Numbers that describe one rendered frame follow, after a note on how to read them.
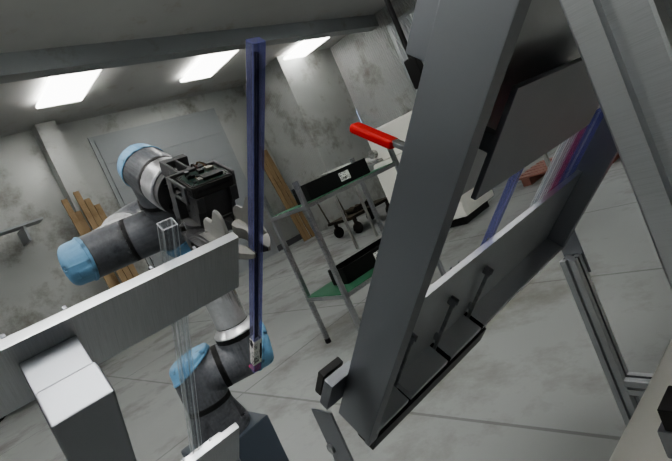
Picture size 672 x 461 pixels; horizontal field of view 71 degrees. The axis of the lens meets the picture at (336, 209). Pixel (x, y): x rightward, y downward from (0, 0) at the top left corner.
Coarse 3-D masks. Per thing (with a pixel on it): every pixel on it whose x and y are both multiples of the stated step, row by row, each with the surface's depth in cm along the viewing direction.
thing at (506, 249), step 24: (552, 192) 92; (528, 216) 86; (552, 216) 103; (504, 240) 82; (528, 240) 97; (480, 264) 79; (504, 264) 93; (432, 288) 67; (456, 288) 75; (432, 312) 73; (456, 312) 84; (432, 336) 81; (408, 360) 78
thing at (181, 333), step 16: (160, 224) 39; (176, 224) 39; (160, 240) 40; (176, 240) 40; (176, 256) 41; (176, 336) 47; (176, 352) 50; (192, 368) 52; (192, 384) 54; (192, 400) 56; (192, 416) 58; (192, 432) 60; (192, 448) 63
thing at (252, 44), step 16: (256, 48) 40; (256, 64) 41; (256, 80) 42; (256, 96) 43; (256, 112) 44; (256, 128) 45; (256, 144) 46; (256, 160) 47; (256, 176) 48; (256, 192) 50; (256, 208) 51; (256, 224) 52; (256, 240) 54; (256, 272) 57; (256, 288) 59; (256, 304) 61; (256, 320) 64; (256, 336) 66; (256, 368) 71
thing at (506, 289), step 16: (544, 240) 111; (528, 256) 105; (544, 256) 106; (512, 272) 101; (528, 272) 101; (496, 288) 96; (512, 288) 97; (480, 304) 92; (496, 304) 93; (464, 320) 88; (480, 320) 89; (448, 336) 85; (464, 336) 85; (432, 352) 82; (448, 352) 82; (416, 368) 79; (432, 368) 79; (400, 384) 76; (416, 384) 76; (400, 400) 74; (384, 416) 71
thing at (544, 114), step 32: (544, 0) 43; (544, 32) 47; (512, 64) 46; (544, 64) 52; (576, 64) 48; (512, 96) 40; (544, 96) 46; (576, 96) 54; (512, 128) 44; (544, 128) 51; (576, 128) 61; (480, 160) 53; (512, 160) 49; (480, 192) 47
